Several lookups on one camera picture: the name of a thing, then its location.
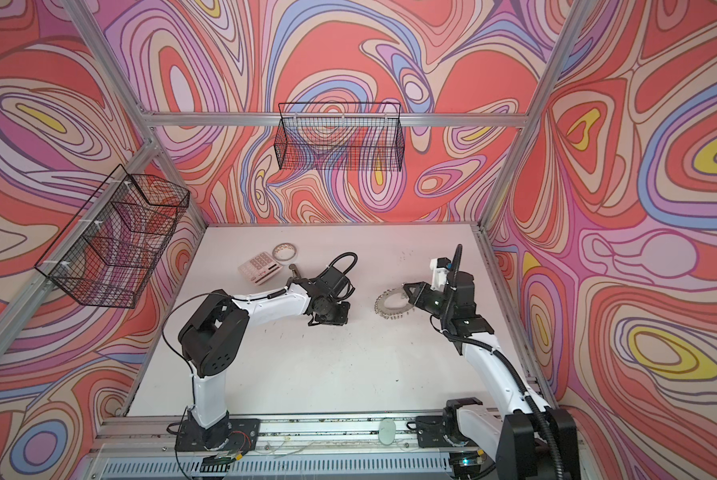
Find metal disc key ring holder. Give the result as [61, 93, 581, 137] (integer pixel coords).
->
[374, 287, 412, 320]

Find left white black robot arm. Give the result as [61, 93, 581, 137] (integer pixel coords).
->
[176, 252, 358, 453]

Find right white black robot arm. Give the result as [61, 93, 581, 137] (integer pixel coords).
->
[403, 247, 581, 479]

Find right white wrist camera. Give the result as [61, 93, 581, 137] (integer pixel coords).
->
[430, 257, 451, 292]

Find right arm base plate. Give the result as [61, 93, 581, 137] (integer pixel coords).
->
[406, 415, 476, 448]

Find white oval puck on rail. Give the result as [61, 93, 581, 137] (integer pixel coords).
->
[377, 418, 396, 446]

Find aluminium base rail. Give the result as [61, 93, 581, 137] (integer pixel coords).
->
[77, 410, 484, 479]

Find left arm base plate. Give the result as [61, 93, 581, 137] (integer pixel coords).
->
[176, 416, 262, 453]

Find black wire basket back wall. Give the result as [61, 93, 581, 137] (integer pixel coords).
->
[274, 101, 405, 172]

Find black wire basket wall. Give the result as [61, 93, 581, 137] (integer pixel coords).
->
[34, 165, 190, 309]
[274, 101, 405, 172]

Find black wire basket left wall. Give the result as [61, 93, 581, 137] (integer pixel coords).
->
[34, 165, 190, 309]

